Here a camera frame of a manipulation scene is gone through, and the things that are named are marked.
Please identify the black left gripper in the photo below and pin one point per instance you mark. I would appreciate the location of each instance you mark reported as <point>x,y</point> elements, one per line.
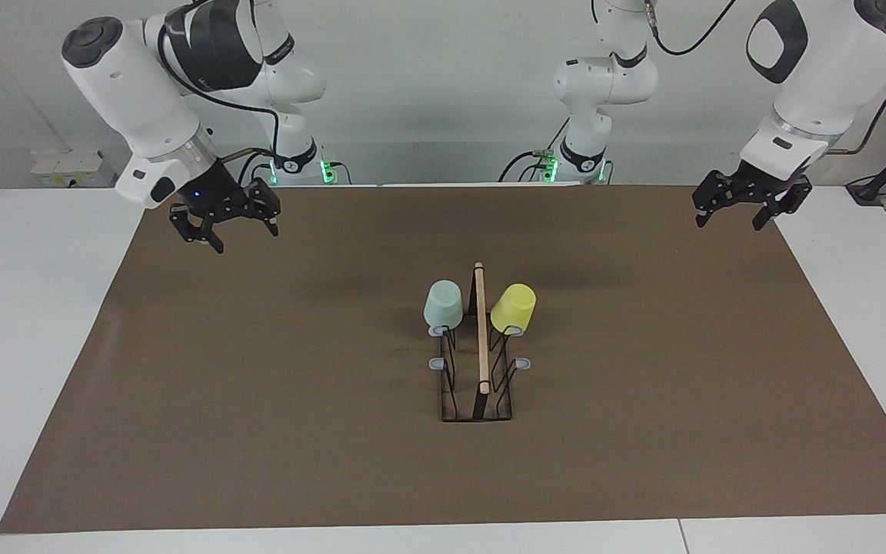
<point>762,177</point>

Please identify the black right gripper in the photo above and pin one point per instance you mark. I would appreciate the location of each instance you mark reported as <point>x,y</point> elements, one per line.
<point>212,188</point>

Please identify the pale green plastic cup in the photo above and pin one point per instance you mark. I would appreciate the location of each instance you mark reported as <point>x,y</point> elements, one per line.
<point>443,304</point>

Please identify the yellow plastic cup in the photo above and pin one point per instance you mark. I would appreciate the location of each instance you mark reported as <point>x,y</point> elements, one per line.
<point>512,308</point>

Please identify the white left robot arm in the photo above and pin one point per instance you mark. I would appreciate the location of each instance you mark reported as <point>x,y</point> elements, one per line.
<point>827,77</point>

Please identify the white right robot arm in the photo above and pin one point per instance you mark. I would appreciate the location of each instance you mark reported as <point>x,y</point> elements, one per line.
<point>128,85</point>

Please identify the white power strip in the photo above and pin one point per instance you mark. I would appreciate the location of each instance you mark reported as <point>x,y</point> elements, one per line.
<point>66,165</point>

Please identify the brown table mat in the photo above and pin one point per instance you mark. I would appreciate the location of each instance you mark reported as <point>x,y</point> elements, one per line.
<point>335,462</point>

